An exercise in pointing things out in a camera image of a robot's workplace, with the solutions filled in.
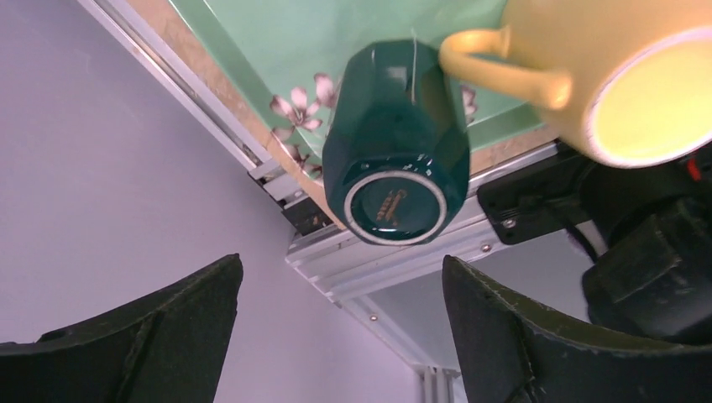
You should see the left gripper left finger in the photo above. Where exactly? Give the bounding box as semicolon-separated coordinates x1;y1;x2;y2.
1;254;243;402

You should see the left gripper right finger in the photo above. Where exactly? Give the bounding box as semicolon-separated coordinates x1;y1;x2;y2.
442;256;711;402

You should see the dark green mug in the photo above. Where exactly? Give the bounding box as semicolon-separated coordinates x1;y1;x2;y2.
322;39;470;246

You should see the yellow mug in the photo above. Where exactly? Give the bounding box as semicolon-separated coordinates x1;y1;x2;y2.
439;1;711;169

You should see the green floral tray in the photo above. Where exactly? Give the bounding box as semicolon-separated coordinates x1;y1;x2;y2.
173;0;542;186

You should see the aluminium frame rail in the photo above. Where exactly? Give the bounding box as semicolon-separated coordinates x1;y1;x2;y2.
77;0;563;403

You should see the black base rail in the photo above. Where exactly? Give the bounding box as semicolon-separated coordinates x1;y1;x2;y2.
280;141;613;246

